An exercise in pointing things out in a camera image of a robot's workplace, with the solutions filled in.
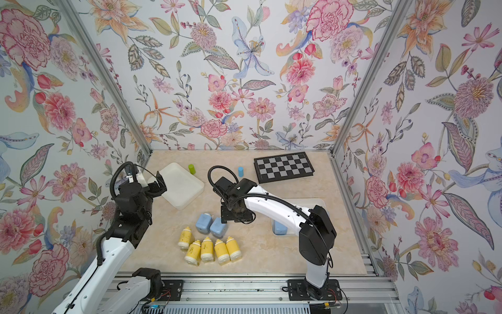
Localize blue sharpener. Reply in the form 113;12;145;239
210;217;228;239
196;213;213;235
273;221;288;236

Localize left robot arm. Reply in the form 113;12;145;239
54;162;167;313

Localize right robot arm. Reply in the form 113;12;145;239
207;166;337;300

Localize left white tray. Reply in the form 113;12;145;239
159;162;204;210

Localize white tray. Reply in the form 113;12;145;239
159;162;204;210
271;198;327;237

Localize green cylinder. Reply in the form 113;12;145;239
188;164;196;175

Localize yellow sharpener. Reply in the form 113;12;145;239
184;240;201;266
200;237;214;262
178;226;193;251
214;239;230;265
226;236;243;262

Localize black white checkerboard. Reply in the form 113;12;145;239
254;152;315;184

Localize yellow sharpener far left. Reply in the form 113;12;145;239
178;226;193;251

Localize right white tray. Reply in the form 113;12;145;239
271;198;327;237

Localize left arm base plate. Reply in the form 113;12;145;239
150;279;184;302

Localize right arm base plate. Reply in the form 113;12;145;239
282;279;343;302

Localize aluminium mounting rail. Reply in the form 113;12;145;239
103;276;404;313

